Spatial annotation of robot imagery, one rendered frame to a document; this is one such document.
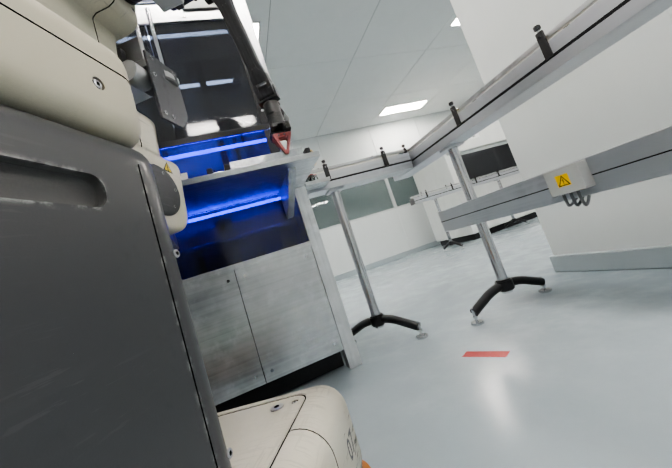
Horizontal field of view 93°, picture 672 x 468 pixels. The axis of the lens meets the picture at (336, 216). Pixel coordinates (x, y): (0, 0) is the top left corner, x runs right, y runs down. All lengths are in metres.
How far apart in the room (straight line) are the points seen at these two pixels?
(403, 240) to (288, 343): 5.58
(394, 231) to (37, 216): 6.64
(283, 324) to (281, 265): 0.25
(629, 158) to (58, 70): 1.26
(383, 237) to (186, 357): 6.40
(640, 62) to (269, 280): 1.78
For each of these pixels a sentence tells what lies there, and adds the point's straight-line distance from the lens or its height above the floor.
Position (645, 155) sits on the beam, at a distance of 1.24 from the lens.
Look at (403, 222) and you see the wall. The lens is 6.94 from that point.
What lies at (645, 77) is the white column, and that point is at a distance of 1.88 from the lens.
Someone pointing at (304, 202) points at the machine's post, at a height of 0.78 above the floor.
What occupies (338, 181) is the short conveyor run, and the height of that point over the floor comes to 0.87.
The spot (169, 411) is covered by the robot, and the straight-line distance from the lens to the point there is 0.34.
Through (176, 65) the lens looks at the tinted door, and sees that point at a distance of 1.81.
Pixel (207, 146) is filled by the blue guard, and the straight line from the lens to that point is 1.59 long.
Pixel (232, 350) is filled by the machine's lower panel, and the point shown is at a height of 0.26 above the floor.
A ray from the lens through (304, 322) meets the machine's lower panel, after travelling 1.49.
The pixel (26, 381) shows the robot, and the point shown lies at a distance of 0.27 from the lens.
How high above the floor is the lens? 0.51
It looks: 6 degrees up
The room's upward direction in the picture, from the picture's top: 18 degrees counter-clockwise
